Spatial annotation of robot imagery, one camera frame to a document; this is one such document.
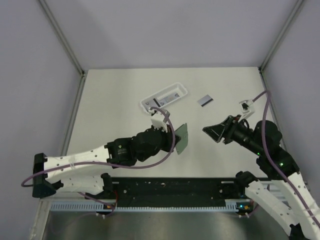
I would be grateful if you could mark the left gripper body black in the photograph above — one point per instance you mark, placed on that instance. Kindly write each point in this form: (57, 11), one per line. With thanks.
(166, 145)

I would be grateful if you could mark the white cable duct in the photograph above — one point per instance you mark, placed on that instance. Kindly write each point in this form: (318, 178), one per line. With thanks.
(91, 206)

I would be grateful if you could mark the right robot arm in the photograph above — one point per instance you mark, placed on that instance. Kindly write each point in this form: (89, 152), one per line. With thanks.
(299, 216)

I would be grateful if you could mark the card in basket left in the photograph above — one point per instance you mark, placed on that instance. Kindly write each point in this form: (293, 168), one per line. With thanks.
(150, 103)

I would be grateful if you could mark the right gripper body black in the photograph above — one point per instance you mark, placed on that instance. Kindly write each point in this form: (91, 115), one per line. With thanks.
(242, 135)

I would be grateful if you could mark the card in basket right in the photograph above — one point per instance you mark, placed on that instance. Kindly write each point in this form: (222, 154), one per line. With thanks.
(169, 98)

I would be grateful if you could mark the aluminium frame post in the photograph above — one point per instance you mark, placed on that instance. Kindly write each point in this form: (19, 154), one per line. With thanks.
(60, 36)
(289, 22)

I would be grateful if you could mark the green card holder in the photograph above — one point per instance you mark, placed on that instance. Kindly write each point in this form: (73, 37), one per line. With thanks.
(183, 132)

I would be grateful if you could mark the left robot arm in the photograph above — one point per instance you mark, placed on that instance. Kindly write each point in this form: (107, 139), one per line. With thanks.
(88, 171)

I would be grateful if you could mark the card in basket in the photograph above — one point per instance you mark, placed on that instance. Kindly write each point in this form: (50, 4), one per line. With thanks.
(169, 98)
(150, 103)

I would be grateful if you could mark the silver card with stripe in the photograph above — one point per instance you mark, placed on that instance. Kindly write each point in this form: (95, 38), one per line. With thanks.
(205, 100)

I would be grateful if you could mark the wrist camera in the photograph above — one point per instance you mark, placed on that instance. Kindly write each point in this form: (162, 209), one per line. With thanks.
(158, 120)
(247, 108)

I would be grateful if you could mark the right aluminium frame post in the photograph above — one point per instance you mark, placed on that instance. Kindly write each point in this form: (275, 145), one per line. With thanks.
(289, 22)

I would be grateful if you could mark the white plastic basket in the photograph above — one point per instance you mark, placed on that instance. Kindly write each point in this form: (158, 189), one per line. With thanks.
(175, 87)

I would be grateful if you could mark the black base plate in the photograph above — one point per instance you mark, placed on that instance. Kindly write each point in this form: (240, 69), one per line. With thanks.
(171, 192)

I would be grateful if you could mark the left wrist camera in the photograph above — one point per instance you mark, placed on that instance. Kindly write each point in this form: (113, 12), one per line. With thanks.
(158, 120)

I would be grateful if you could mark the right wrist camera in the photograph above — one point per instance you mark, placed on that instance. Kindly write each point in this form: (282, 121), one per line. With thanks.
(247, 108)

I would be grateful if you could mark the left aluminium frame post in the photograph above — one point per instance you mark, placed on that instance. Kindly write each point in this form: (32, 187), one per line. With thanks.
(60, 36)

